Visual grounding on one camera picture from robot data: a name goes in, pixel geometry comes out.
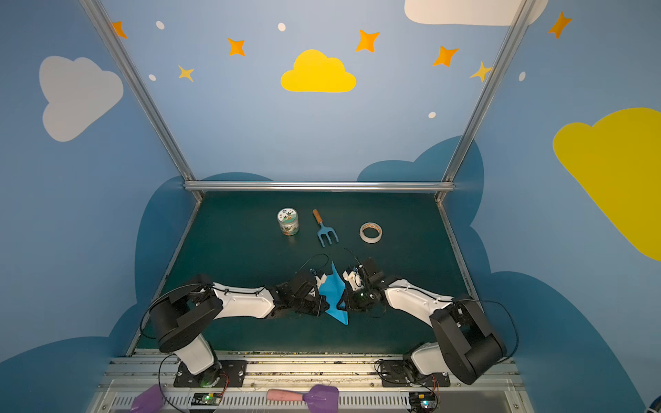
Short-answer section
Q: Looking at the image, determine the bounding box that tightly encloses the cyan paper sheet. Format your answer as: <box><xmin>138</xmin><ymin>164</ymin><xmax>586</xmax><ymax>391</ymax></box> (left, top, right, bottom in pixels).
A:
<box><xmin>318</xmin><ymin>263</ymin><xmax>349</xmax><ymax>325</ymax></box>

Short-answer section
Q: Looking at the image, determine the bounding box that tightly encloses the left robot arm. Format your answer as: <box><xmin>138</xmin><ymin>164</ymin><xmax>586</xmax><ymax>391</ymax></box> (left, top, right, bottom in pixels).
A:
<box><xmin>146</xmin><ymin>273</ymin><xmax>331</xmax><ymax>376</ymax></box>

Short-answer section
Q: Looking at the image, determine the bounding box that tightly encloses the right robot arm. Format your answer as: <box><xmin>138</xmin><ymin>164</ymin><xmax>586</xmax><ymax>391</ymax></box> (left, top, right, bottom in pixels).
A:
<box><xmin>340</xmin><ymin>259</ymin><xmax>508</xmax><ymax>385</ymax></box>

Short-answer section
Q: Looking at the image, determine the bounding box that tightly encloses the white double-sided tape roll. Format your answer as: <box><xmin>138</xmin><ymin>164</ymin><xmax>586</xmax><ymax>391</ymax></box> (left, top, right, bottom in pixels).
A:
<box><xmin>359</xmin><ymin>222</ymin><xmax>383</xmax><ymax>244</ymax></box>

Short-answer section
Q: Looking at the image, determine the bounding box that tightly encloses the small patterned jar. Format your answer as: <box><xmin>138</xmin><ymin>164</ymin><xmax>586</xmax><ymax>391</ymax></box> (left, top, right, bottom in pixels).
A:
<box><xmin>277</xmin><ymin>208</ymin><xmax>300</xmax><ymax>236</ymax></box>

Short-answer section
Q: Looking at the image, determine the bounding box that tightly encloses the right green circuit board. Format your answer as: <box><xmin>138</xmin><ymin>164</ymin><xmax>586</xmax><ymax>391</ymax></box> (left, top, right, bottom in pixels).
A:
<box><xmin>409</xmin><ymin>392</ymin><xmax>437</xmax><ymax>412</ymax></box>

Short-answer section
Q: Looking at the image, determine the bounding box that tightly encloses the green circuit board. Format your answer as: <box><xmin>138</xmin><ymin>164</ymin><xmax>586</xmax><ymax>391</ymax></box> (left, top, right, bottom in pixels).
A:
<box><xmin>191</xmin><ymin>392</ymin><xmax>224</xmax><ymax>406</ymax></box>
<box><xmin>409</xmin><ymin>392</ymin><xmax>437</xmax><ymax>412</ymax></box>

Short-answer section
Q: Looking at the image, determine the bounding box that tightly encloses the left green circuit board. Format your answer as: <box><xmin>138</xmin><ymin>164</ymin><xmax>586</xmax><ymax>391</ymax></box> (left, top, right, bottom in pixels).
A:
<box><xmin>191</xmin><ymin>392</ymin><xmax>224</xmax><ymax>406</ymax></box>

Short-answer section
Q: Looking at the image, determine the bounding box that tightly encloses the purple scoop left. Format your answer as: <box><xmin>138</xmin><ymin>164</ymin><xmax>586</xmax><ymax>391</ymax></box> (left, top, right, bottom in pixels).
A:
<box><xmin>129</xmin><ymin>385</ymin><xmax>165</xmax><ymax>413</ymax></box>

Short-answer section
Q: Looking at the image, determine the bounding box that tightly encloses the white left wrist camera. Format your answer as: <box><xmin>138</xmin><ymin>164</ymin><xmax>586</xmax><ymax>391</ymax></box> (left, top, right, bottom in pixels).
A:
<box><xmin>315</xmin><ymin>274</ymin><xmax>327</xmax><ymax>288</ymax></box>

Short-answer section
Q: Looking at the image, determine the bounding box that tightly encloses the blue garden fork wooden handle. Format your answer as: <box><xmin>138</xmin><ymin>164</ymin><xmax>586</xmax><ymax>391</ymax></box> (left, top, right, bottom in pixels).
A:
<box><xmin>313</xmin><ymin>209</ymin><xmax>339</xmax><ymax>248</ymax></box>

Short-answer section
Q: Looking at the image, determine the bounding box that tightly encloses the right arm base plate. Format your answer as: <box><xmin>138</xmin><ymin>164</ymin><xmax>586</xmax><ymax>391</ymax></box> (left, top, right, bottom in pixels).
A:
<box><xmin>375</xmin><ymin>359</ymin><xmax>450</xmax><ymax>388</ymax></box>

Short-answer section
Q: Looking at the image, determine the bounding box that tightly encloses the purple shovel pink handle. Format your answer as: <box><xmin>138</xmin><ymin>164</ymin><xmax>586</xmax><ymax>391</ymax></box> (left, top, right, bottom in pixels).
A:
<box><xmin>267</xmin><ymin>385</ymin><xmax>339</xmax><ymax>413</ymax></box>

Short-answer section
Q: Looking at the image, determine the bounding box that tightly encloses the right side floor rail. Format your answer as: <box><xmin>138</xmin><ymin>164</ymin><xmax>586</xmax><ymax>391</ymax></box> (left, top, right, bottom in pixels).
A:
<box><xmin>434</xmin><ymin>200</ymin><xmax>501</xmax><ymax>357</ymax></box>

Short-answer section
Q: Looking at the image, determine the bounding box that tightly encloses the floor rail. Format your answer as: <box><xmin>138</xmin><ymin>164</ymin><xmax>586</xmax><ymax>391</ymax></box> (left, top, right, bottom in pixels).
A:
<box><xmin>434</xmin><ymin>200</ymin><xmax>501</xmax><ymax>357</ymax></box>
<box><xmin>125</xmin><ymin>199</ymin><xmax>201</xmax><ymax>356</ymax></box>

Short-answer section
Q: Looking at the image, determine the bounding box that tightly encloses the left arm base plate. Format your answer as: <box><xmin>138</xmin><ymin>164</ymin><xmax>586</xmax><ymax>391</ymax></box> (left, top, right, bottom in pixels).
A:
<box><xmin>173</xmin><ymin>361</ymin><xmax>247</xmax><ymax>389</ymax></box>

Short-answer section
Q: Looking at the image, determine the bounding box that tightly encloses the left side floor rail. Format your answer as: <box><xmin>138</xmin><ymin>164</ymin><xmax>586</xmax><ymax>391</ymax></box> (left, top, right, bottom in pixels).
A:
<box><xmin>125</xmin><ymin>199</ymin><xmax>201</xmax><ymax>356</ymax></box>

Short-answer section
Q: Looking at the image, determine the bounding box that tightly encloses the front aluminium rail base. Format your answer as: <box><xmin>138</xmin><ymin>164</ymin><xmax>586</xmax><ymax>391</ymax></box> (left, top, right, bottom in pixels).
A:
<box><xmin>87</xmin><ymin>350</ymin><xmax>534</xmax><ymax>412</ymax></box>

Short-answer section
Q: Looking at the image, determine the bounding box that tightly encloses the aluminium back frame rail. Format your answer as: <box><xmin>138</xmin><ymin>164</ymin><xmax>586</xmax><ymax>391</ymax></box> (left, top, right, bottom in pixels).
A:
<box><xmin>184</xmin><ymin>181</ymin><xmax>454</xmax><ymax>193</ymax></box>

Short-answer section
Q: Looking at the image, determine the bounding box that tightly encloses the aluminium right corner post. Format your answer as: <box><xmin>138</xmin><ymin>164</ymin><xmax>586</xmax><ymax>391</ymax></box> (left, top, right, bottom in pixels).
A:
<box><xmin>435</xmin><ymin>0</ymin><xmax>536</xmax><ymax>206</ymax></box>

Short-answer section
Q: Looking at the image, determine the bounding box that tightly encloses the aluminium corner post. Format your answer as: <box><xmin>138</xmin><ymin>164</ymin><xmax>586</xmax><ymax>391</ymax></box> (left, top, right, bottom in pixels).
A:
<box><xmin>79</xmin><ymin>0</ymin><xmax>196</xmax><ymax>182</ymax></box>
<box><xmin>435</xmin><ymin>0</ymin><xmax>536</xmax><ymax>206</ymax></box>

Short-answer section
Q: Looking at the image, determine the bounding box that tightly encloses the aluminium left corner post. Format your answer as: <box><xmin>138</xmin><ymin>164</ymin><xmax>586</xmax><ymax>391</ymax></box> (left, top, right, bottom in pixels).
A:
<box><xmin>79</xmin><ymin>0</ymin><xmax>196</xmax><ymax>182</ymax></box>

